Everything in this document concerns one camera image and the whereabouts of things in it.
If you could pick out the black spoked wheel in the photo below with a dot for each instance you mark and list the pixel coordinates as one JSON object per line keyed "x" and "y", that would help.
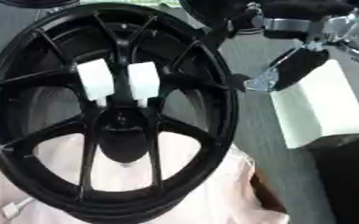
{"x": 120, "y": 145}

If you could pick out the black block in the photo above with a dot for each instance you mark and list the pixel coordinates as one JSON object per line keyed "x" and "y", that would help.
{"x": 348, "y": 180}

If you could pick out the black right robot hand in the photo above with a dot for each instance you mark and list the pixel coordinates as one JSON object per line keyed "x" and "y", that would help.
{"x": 305, "y": 65}

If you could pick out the black round wheel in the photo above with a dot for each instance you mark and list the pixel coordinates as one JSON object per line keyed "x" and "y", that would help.
{"x": 37, "y": 3}

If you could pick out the white box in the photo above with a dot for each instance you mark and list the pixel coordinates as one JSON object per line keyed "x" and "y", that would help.
{"x": 320, "y": 102}

